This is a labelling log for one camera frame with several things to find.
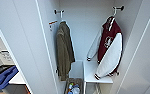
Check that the dark olive jacket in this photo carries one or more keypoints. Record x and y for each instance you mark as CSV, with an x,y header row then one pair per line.
x,y
64,50

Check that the red and white varsity jacket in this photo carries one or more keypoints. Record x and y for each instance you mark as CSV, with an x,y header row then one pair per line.
x,y
107,50

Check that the dark storage basket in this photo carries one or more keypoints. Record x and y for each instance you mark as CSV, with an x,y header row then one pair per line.
x,y
67,83

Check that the blue plastic tray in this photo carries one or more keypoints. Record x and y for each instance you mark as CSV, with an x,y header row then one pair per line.
x,y
2,77

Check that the white wardrobe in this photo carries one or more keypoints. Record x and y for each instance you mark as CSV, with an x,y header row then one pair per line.
x,y
84,33

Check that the white clothes hanger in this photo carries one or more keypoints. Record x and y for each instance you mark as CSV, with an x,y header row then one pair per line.
x,y
111,20

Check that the small orange label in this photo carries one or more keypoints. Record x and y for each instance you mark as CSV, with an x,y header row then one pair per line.
x,y
53,22

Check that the pale plastic bottle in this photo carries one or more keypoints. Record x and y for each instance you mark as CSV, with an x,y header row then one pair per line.
x,y
76,89

